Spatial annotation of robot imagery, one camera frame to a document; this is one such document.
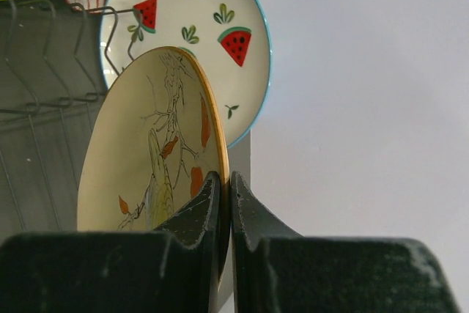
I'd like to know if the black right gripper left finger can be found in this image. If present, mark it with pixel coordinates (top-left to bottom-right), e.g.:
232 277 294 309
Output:
1 172 221 312

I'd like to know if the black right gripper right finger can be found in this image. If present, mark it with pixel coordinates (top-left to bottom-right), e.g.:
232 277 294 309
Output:
230 172 459 312

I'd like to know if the orange floral plate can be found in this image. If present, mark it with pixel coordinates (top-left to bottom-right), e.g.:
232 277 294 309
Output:
76 46 229 267

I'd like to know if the black wire dish rack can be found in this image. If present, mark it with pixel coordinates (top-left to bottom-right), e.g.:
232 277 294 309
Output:
1 0 137 237

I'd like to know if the white watermelon pattern plate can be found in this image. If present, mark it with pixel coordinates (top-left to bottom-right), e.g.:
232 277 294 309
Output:
100 0 272 146

